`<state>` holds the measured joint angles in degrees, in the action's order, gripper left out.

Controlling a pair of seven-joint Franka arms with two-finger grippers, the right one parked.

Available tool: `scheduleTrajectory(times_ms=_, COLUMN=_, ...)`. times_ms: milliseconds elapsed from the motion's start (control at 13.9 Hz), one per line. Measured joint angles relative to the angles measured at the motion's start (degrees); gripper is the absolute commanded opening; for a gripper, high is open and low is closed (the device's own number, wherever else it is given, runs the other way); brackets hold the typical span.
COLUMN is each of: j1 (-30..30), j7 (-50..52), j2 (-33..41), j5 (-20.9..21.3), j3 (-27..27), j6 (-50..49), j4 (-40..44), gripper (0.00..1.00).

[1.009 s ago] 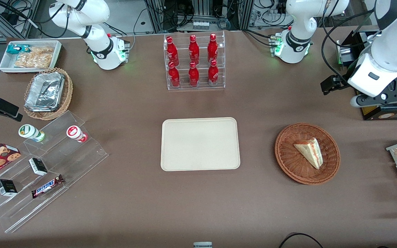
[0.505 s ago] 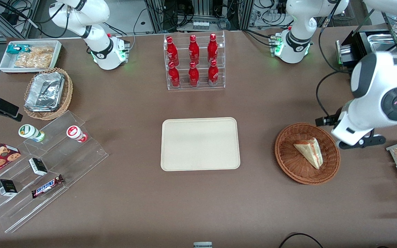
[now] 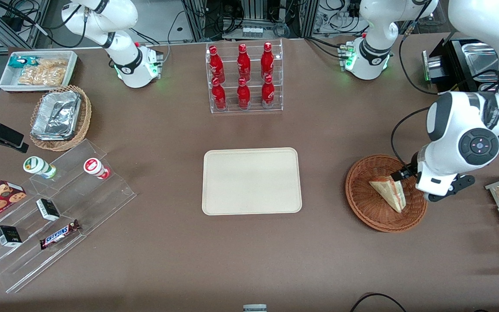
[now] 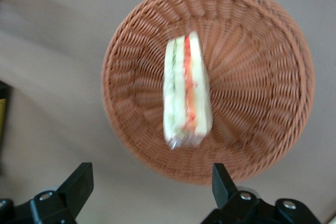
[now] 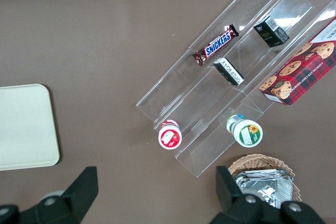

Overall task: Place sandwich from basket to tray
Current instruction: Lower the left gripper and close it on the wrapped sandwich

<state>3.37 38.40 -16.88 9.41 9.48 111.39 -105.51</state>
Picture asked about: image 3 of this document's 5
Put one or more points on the small black box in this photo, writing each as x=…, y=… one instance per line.
x=48, y=209
x=8, y=236

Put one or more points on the clear acrylic stepped shelf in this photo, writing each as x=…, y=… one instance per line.
x=80, y=203

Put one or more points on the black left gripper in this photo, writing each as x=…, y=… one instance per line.
x=410, y=170

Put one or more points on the small grey device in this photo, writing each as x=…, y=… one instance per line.
x=254, y=308

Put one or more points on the black hot food display case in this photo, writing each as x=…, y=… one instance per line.
x=453, y=60

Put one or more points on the white plastic bin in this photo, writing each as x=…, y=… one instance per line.
x=7, y=80

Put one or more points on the teal snack packet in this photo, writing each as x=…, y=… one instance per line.
x=20, y=61

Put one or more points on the black clamp mount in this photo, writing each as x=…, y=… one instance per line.
x=2, y=135

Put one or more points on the red cola bottle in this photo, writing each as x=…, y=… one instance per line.
x=268, y=93
x=216, y=65
x=267, y=60
x=243, y=95
x=244, y=63
x=218, y=96

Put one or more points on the steel food pan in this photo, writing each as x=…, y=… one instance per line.
x=480, y=60

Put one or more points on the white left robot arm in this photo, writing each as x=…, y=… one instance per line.
x=453, y=125

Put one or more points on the round brown wicker basket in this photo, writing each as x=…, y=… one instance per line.
x=371, y=212

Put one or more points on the red lid drink cup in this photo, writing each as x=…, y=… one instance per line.
x=94, y=167

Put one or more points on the clear acrylic bottle rack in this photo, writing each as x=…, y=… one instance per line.
x=232, y=71

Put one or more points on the green lid drink cup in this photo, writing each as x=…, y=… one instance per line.
x=37, y=165

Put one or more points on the stack of foil trays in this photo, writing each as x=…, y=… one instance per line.
x=56, y=115

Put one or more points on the triangle sandwich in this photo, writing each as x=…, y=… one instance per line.
x=388, y=195

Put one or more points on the clear bag of crackers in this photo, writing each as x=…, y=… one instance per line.
x=43, y=73

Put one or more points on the oval wicker basket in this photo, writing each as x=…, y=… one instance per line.
x=85, y=117

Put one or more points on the white power strip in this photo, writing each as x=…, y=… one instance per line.
x=251, y=31

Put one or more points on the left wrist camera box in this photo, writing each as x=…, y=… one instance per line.
x=407, y=173

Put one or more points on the beige rectangular tray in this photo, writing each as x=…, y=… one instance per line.
x=251, y=182

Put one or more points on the Snickers chocolate bar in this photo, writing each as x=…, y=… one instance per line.
x=59, y=235

